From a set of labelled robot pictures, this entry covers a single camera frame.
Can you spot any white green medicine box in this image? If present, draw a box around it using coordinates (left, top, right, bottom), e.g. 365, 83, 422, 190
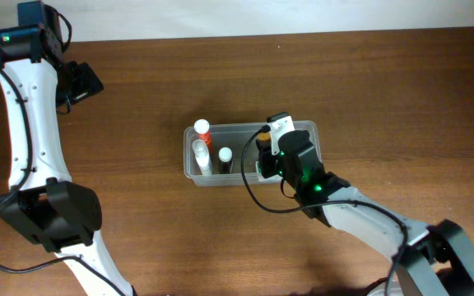
256, 161, 281, 183

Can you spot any small jar gold lid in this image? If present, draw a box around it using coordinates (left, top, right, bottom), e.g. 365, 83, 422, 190
256, 132, 271, 150

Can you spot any dark bottle white cap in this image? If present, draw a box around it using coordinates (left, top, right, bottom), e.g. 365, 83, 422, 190
218, 147, 233, 174

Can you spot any white spray bottle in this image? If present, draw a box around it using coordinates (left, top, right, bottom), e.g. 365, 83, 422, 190
192, 139, 212, 176

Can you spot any orange tablet tube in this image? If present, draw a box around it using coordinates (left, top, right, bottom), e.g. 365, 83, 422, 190
193, 119, 213, 154

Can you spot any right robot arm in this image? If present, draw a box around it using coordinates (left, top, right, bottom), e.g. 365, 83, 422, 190
256, 113, 474, 295

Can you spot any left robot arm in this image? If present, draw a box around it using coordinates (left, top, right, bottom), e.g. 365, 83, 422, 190
0, 1, 135, 295

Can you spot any clear plastic container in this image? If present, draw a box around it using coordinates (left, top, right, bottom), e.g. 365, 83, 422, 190
182, 119, 323, 187

